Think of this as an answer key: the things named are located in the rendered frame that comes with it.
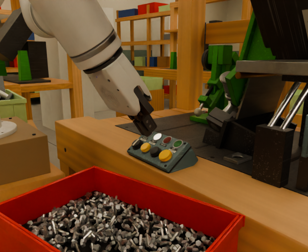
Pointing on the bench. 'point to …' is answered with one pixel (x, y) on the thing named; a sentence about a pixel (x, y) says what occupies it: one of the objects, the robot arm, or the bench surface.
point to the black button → (155, 151)
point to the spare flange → (237, 158)
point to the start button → (165, 155)
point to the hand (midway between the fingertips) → (145, 124)
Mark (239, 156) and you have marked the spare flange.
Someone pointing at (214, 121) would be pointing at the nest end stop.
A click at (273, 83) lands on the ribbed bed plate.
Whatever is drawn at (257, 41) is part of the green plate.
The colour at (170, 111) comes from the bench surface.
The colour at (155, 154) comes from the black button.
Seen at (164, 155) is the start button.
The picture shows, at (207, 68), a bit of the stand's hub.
